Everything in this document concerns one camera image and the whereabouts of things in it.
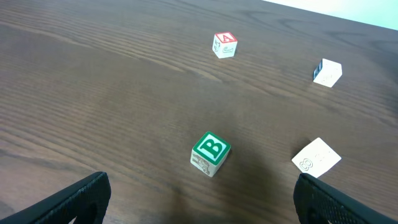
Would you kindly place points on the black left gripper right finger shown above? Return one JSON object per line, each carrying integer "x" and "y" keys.
{"x": 318, "y": 203}

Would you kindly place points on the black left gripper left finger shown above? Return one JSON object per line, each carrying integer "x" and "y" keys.
{"x": 85, "y": 201}

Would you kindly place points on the white block with red side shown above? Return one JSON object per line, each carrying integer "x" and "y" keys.
{"x": 316, "y": 158}

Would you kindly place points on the green letter B block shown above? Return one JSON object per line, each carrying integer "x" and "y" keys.
{"x": 209, "y": 153}

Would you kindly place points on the plain white wooden block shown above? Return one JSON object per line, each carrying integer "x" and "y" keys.
{"x": 327, "y": 73}

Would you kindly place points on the red letter A block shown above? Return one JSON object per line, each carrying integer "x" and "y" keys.
{"x": 224, "y": 44}

